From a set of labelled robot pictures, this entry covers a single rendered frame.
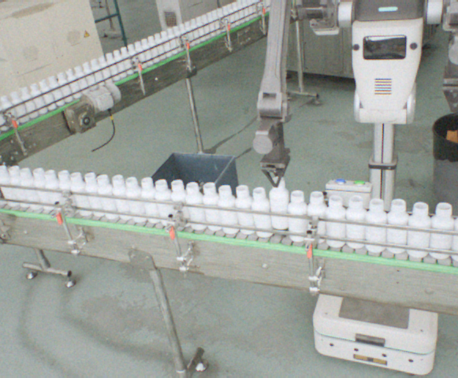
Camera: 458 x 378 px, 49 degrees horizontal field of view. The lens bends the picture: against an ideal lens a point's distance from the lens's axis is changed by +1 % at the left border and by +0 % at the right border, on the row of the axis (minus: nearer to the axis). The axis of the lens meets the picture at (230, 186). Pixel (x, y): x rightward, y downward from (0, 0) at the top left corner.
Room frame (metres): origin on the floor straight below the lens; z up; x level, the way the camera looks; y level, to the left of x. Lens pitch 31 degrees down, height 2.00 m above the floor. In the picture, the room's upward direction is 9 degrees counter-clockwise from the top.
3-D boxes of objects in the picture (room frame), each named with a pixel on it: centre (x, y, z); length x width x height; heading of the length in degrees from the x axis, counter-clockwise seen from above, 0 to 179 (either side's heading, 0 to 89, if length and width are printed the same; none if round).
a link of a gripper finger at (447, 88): (1.20, -0.62, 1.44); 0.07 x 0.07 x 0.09; 65
